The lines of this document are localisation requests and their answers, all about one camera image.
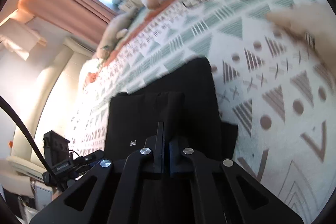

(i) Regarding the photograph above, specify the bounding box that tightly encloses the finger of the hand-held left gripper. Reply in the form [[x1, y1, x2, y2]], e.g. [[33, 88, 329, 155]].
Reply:
[[73, 149, 105, 169]]

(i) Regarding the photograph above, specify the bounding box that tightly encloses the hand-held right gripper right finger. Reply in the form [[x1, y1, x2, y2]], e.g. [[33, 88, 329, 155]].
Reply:
[[169, 136, 305, 224]]

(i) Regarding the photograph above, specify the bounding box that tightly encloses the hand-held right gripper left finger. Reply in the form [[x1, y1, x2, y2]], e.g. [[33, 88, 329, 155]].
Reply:
[[30, 122, 168, 224]]

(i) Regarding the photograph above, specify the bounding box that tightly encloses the black shirt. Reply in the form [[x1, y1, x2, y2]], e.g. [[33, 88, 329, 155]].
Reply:
[[104, 57, 239, 224]]

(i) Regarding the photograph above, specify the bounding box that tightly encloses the cream padded headboard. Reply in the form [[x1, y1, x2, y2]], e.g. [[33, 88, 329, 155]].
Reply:
[[5, 36, 96, 174]]

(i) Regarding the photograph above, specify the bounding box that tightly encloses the patterned triangle print blanket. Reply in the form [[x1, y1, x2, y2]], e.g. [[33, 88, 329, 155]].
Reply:
[[63, 0, 334, 224]]

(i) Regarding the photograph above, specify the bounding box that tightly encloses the grey plush toy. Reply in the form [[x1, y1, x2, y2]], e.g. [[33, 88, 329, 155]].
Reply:
[[95, 5, 141, 60]]

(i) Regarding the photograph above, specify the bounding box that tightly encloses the beige soft object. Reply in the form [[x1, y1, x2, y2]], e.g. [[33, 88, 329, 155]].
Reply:
[[266, 2, 336, 64]]

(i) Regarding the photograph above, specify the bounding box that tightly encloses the thick black gripper cable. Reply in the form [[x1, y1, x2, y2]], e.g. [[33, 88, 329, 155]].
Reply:
[[0, 95, 57, 182]]

